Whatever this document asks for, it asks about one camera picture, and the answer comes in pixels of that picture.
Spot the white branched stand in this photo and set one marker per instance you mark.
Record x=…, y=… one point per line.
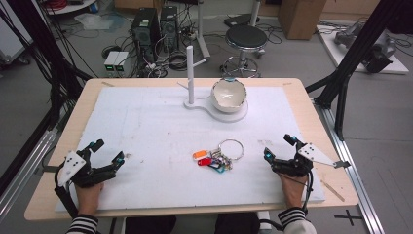
x=190, y=81

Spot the white platform board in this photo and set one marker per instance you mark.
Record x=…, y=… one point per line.
x=331, y=52

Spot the person's left leg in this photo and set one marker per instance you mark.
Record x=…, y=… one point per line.
x=151, y=226

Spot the clear plastic bag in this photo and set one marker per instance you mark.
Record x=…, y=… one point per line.
x=94, y=21

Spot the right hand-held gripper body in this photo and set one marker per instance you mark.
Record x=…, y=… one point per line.
x=297, y=164

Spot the white power supply box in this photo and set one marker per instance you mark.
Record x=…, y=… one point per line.
x=111, y=61
x=121, y=62

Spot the person's right leg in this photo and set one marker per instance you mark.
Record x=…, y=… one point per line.
x=237, y=224

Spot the white desk leg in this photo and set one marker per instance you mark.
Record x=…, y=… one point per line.
x=202, y=32

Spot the person's left hand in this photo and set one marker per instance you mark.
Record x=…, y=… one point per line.
x=88, y=196

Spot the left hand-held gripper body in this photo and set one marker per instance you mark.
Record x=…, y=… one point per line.
x=85, y=174

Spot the aluminium floor rail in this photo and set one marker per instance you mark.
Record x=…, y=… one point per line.
x=360, y=191
x=29, y=162

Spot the key bunch with coloured tags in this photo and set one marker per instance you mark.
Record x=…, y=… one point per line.
x=217, y=157

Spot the large black computer tower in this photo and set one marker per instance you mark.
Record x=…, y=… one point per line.
x=145, y=31

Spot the cardboard box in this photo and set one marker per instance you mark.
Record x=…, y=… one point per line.
x=300, y=18

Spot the grey machine on board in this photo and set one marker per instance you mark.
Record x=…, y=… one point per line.
x=380, y=52

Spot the white foam mat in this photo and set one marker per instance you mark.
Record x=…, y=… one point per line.
x=162, y=139

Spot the black metal frame stand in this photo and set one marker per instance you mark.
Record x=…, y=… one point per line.
x=355, y=48
x=39, y=48

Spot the person's leg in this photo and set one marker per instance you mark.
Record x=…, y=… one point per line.
x=237, y=224
x=151, y=226

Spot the wooden table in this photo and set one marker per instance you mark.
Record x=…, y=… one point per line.
x=324, y=130

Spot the black round stool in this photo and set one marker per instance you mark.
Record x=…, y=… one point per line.
x=246, y=37

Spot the white ceramic bowl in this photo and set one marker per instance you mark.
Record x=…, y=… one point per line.
x=228, y=95

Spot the slim black computer tower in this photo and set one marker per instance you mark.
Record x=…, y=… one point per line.
x=169, y=27

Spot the thin wooden stick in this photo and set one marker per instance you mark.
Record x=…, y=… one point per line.
x=332, y=191

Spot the person's right hand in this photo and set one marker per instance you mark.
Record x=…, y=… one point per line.
x=292, y=190

